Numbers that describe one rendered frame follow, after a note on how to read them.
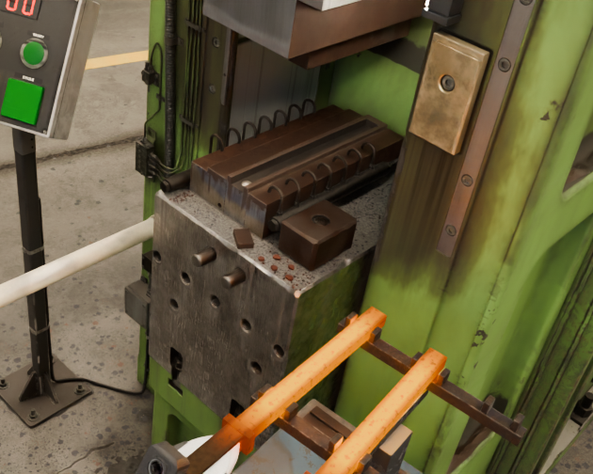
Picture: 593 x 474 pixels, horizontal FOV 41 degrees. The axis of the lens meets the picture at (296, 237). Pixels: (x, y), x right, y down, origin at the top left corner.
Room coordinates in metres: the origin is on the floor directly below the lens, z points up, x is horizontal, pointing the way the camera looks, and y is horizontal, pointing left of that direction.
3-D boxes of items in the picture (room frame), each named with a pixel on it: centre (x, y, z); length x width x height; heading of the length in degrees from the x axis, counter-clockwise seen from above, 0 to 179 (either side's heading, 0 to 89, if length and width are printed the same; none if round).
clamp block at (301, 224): (1.15, -0.04, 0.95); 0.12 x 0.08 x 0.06; 143
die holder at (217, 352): (1.35, -0.03, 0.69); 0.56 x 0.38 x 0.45; 143
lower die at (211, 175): (1.38, 0.02, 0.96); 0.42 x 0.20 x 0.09; 143
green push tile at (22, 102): (1.33, 0.57, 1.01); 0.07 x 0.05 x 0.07; 78
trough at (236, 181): (1.36, 0.00, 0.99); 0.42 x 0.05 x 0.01; 143
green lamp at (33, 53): (1.38, 0.56, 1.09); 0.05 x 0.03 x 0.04; 53
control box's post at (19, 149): (1.47, 0.63, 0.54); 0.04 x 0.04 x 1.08; 53
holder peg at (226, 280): (1.08, 0.10, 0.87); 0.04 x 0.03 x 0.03; 143
